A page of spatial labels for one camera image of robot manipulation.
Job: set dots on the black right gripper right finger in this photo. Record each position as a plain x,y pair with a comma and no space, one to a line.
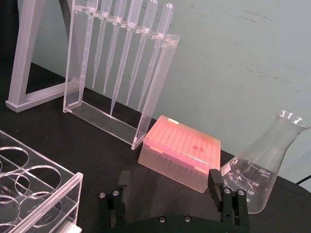
233,206

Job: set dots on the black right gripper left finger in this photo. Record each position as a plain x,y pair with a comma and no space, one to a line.
112,208

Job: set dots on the glass conical flask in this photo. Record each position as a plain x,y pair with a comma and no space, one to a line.
264,170

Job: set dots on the black table cloth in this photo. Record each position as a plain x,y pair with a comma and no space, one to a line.
97,150

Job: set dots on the clear acrylic tube rack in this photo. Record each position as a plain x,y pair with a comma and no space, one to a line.
36,194

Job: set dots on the pink pipette tip box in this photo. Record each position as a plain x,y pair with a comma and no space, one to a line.
179,145

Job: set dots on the clear acrylic pipette stand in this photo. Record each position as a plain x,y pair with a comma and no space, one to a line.
155,97

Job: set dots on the white plastic frame stand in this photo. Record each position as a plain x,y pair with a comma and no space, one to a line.
22,60

